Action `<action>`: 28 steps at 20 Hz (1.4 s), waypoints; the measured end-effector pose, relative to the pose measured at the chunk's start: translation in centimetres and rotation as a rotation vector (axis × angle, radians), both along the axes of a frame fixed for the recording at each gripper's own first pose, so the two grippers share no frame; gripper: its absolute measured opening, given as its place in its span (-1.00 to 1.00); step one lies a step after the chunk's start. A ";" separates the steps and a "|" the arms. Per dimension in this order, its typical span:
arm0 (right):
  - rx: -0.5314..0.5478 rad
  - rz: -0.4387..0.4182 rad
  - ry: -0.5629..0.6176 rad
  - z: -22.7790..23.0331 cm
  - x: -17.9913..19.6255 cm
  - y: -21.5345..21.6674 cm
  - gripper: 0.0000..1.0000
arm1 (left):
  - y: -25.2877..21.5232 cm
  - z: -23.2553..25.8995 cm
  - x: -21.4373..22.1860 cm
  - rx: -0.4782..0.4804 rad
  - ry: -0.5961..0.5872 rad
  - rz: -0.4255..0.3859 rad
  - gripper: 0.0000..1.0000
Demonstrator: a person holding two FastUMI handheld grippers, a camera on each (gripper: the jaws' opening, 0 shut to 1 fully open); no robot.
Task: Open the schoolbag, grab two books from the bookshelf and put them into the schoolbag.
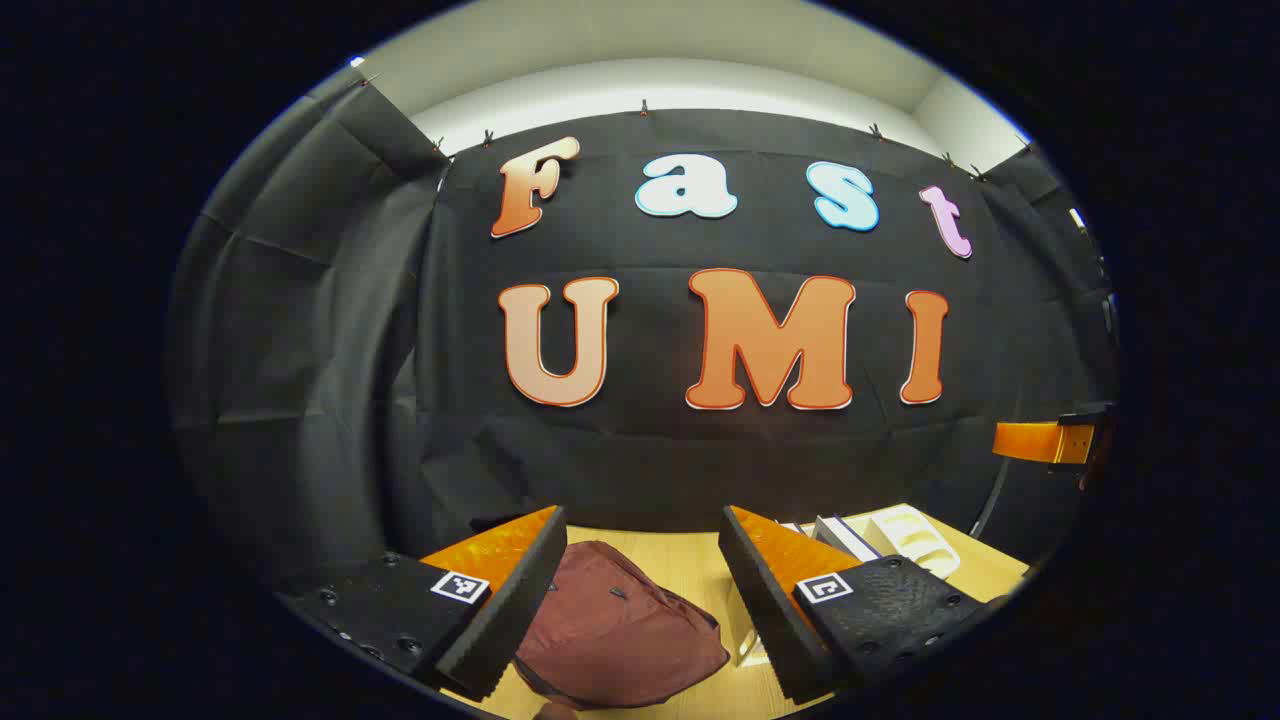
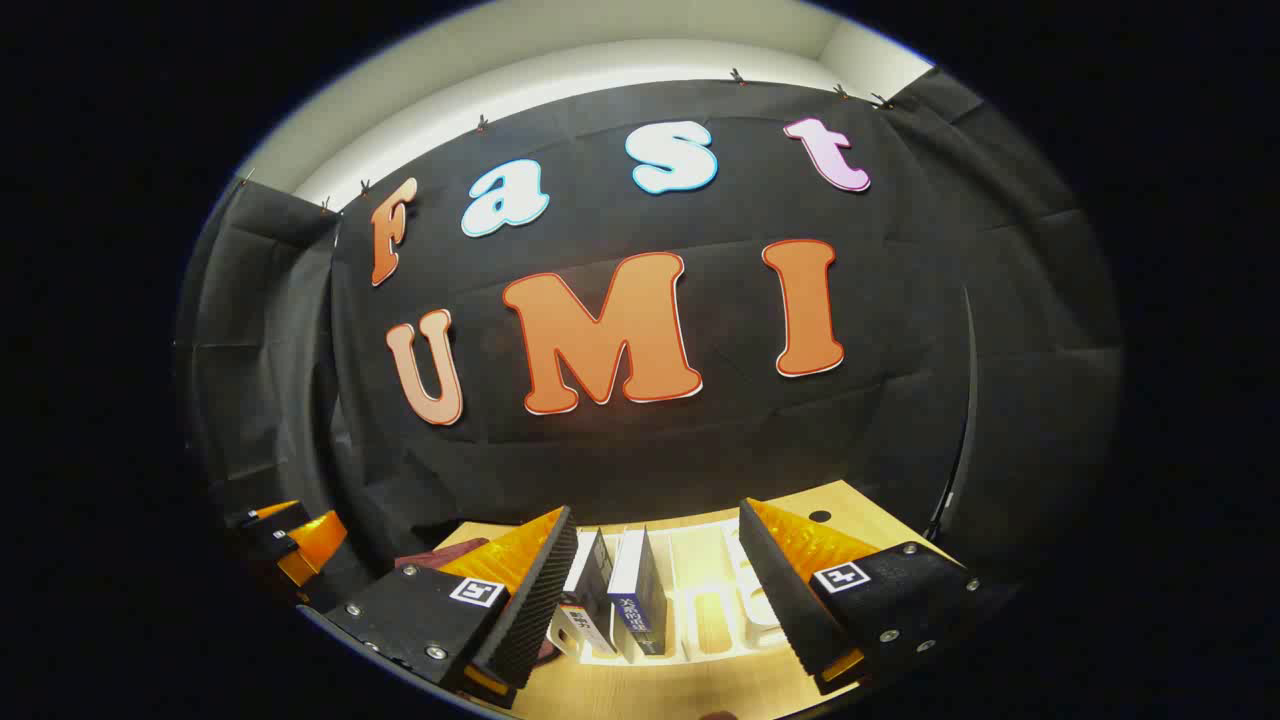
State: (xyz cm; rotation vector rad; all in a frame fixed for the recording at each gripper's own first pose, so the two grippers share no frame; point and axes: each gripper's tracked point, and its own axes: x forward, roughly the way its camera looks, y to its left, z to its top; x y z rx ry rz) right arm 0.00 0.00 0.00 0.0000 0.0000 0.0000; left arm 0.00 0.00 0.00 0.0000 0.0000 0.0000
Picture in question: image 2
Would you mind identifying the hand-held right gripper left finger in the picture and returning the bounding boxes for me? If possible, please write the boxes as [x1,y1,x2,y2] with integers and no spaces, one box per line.
[320,505,581,711]

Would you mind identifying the blue cover book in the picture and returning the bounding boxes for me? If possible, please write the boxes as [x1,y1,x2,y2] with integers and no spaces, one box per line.
[607,527,669,658]

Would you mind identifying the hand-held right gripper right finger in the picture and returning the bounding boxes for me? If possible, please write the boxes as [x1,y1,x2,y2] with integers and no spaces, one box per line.
[738,497,986,696]

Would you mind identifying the white bookshelf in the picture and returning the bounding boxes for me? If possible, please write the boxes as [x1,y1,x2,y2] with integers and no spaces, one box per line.
[545,515,801,666]

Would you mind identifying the white spine grey cover book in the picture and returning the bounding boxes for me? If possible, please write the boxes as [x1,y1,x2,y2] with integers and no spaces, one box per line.
[550,528,616,661]

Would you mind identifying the black backdrop cloth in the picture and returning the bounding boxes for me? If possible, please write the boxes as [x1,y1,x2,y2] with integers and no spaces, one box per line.
[175,68,1126,601]

